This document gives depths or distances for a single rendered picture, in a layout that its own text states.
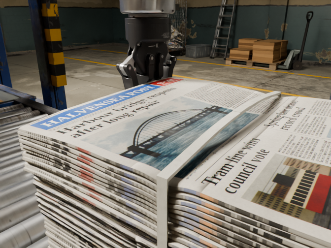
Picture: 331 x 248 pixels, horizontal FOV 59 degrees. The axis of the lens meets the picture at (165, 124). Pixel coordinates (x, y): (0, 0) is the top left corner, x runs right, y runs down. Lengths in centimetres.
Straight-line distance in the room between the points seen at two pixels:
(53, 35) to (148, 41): 95
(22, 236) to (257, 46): 653
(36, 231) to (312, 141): 46
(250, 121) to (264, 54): 647
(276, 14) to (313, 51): 121
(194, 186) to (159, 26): 32
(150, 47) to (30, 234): 37
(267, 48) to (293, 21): 120
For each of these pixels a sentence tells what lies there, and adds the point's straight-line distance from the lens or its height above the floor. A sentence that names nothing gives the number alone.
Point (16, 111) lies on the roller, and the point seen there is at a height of 80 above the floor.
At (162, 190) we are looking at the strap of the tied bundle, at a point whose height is 102.
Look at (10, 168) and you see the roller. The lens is 80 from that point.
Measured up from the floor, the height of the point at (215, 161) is 103.
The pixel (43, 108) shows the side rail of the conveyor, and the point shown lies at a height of 80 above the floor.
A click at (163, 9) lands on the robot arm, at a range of 47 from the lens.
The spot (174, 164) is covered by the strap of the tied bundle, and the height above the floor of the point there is 103.
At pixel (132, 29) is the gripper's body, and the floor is 111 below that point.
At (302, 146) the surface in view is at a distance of 28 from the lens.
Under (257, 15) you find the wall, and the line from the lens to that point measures 800.
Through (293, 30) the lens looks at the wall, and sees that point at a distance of 769.
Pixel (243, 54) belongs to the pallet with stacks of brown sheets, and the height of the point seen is 26.
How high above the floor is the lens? 114
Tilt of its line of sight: 21 degrees down
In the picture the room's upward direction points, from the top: straight up
